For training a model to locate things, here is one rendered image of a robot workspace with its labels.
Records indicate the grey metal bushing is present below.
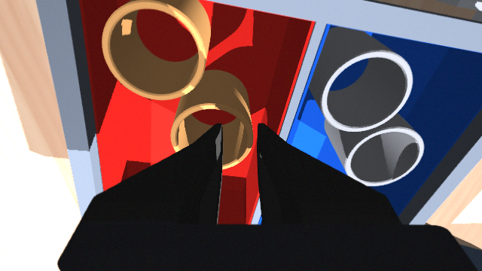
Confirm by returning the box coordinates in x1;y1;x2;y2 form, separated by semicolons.
308;26;413;132
324;113;424;186

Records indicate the bronze bushing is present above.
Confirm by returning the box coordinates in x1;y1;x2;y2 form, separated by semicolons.
170;70;254;169
102;0;211;100

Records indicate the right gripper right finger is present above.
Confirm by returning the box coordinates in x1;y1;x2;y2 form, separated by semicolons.
257;123;402;224

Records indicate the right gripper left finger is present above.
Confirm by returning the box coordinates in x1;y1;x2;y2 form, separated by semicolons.
78;123;223;226

